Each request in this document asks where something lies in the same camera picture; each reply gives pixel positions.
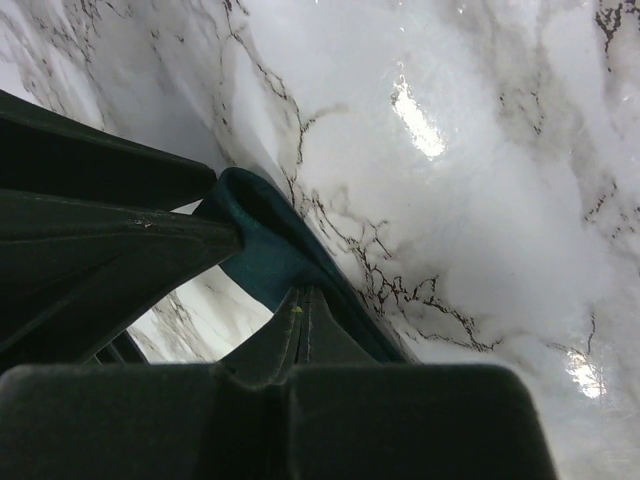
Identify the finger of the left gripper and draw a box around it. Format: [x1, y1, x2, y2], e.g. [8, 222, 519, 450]
[1, 190, 241, 355]
[1, 91, 216, 210]

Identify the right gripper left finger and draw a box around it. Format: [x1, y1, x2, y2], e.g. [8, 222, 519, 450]
[1, 289, 300, 479]

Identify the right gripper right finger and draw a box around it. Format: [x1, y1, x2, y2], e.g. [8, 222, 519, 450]
[282, 287, 557, 479]

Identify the dark green tie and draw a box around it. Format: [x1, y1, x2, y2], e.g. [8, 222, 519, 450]
[194, 167, 408, 363]

